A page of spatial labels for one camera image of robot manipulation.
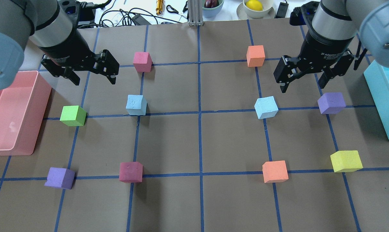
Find purple foam block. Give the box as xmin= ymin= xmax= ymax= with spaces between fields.
xmin=317 ymin=92 xmax=346 ymax=114
xmin=44 ymin=167 xmax=75 ymax=189

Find brass cylinder tool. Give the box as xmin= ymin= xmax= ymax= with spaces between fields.
xmin=155 ymin=0 xmax=164 ymax=15

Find yellow foam block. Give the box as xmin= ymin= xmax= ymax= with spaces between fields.
xmin=330 ymin=151 xmax=364 ymax=173

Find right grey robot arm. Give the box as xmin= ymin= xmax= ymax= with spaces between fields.
xmin=274 ymin=0 xmax=389 ymax=93

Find bowl with yellow lemon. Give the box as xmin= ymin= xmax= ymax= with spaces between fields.
xmin=237 ymin=0 xmax=275 ymax=20

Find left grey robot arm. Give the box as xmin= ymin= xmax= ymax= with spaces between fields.
xmin=0 ymin=0 xmax=119 ymax=90

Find left purple foam block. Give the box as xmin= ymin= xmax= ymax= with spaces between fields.
xmin=44 ymin=167 xmax=75 ymax=189

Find far orange foam block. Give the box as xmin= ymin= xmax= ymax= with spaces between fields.
xmin=246 ymin=45 xmax=266 ymax=67

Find aluminium frame post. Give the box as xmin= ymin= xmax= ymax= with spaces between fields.
xmin=187 ymin=0 xmax=204 ymax=26

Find pink plastic bin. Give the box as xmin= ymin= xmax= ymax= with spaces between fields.
xmin=0 ymin=71 xmax=52 ymax=157

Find near orange foam block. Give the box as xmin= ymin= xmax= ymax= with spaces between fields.
xmin=262 ymin=160 xmax=289 ymax=183

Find pink block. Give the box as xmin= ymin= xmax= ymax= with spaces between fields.
xmin=133 ymin=52 xmax=152 ymax=73
xmin=119 ymin=161 xmax=143 ymax=183

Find light blue block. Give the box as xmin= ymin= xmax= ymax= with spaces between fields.
xmin=125 ymin=94 xmax=147 ymax=116
xmin=254 ymin=96 xmax=279 ymax=120

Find right purple foam block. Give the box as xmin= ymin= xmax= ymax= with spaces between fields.
xmin=317 ymin=92 xmax=346 ymax=114

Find far left pink block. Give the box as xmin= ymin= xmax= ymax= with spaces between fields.
xmin=133 ymin=52 xmax=152 ymax=73

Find near left pink block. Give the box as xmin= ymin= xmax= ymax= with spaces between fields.
xmin=119 ymin=161 xmax=143 ymax=183

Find green foam block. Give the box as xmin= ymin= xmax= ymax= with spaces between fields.
xmin=60 ymin=105 xmax=87 ymax=127

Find blue bowl with fruit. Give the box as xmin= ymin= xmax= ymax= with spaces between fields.
xmin=202 ymin=0 xmax=224 ymax=18

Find orange foam block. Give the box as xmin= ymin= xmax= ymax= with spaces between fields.
xmin=262 ymin=160 xmax=289 ymax=183
xmin=246 ymin=45 xmax=266 ymax=67

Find black power adapter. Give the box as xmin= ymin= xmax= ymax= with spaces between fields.
xmin=275 ymin=1 xmax=289 ymax=18

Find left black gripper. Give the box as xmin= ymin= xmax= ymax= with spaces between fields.
xmin=40 ymin=31 xmax=120 ymax=86

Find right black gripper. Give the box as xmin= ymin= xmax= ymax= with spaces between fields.
xmin=273 ymin=29 xmax=355 ymax=93

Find cyan plastic bin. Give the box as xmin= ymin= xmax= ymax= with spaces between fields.
xmin=364 ymin=61 xmax=389 ymax=139

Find black handled scissors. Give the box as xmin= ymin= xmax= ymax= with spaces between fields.
xmin=166 ymin=1 xmax=188 ymax=18

